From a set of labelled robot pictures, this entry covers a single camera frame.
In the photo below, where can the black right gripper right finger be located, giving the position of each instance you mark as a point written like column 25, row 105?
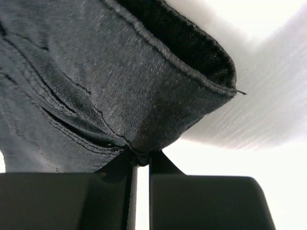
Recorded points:
column 192, row 202

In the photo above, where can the black trousers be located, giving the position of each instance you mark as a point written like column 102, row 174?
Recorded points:
column 83, row 80

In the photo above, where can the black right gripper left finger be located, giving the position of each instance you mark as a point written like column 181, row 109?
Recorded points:
column 103, row 200

